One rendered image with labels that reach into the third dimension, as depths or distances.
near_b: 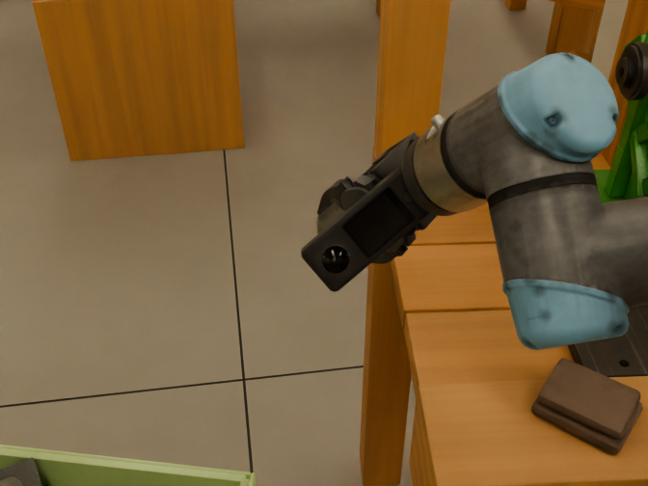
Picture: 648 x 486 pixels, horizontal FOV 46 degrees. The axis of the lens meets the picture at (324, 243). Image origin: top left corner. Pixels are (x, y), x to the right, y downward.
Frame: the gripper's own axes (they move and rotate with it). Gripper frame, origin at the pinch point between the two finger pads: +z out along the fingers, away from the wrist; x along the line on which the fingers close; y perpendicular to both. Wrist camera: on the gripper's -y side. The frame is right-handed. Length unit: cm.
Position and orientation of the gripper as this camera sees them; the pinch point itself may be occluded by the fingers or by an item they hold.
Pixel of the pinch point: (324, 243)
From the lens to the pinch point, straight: 79.9
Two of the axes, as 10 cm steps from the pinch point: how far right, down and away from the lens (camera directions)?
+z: -4.4, 2.3, 8.7
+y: 6.2, -6.1, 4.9
